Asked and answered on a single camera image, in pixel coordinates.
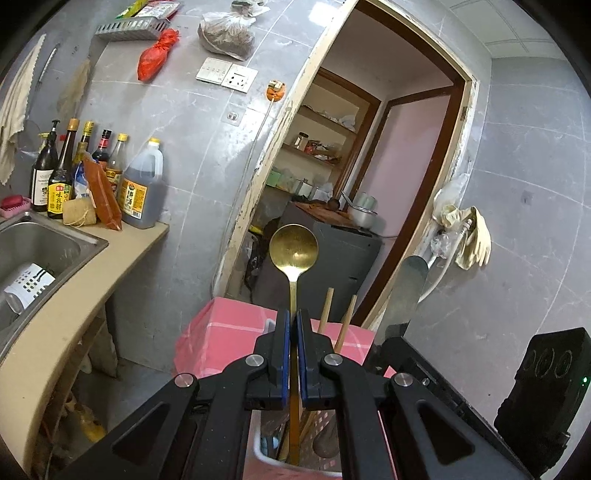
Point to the white wall socket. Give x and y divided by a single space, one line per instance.
240 78

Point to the steel table knife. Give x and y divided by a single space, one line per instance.
406 295

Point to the pink checked tablecloth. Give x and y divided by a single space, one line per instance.
217 332

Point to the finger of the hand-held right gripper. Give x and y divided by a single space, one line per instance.
415 360

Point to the plastic bag of brown contents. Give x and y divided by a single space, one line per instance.
226 34

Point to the red seasoning packet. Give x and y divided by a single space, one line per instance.
104 198

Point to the tall bottle with gold cap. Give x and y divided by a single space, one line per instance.
85 138

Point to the white light switch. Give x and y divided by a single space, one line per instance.
213 71

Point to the clear wall hook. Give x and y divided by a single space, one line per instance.
232 116

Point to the black bottle with red cap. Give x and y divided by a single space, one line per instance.
102 152

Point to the glass jar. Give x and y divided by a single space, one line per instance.
302 141

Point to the blue and white bag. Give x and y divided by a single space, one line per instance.
82 184

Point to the green plastic container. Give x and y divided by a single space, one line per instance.
274 179

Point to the dark bottle with pump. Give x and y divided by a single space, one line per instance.
44 180

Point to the large brown liquid jug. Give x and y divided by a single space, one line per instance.
143 184

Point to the white perforated holder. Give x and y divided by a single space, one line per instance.
27 286

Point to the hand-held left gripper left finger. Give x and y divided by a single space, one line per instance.
286 360

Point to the pale yellow rubber glove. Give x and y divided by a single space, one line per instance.
471 240

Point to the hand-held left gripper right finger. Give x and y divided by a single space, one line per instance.
302 360

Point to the beige kitchen counter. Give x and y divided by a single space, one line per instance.
92 295

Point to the orange wall hook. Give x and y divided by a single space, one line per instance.
276 90

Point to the gold spoon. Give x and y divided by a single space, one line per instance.
293 251

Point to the beige loofah sponge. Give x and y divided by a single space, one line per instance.
78 212

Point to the stainless steel sink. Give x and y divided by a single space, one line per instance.
55 244

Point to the wooden wall shelf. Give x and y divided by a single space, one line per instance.
318 147

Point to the black cabinet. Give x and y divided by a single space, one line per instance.
332 258

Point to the worn door frame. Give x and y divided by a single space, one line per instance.
258 184

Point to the clear bottle with yellow cap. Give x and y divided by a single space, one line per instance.
117 161

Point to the grey perforated utensil holder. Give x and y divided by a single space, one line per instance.
295 473

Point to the metal pot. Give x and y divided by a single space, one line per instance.
362 212

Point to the red plastic bag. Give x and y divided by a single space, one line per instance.
154 57

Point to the soy sauce bottle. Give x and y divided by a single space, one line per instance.
60 194

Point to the pink soap dish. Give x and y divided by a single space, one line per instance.
14 207

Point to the grey wall basket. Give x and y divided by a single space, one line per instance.
129 28

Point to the clear plastic bag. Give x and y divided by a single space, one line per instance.
450 189

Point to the white hanging towel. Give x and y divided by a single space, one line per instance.
14 106

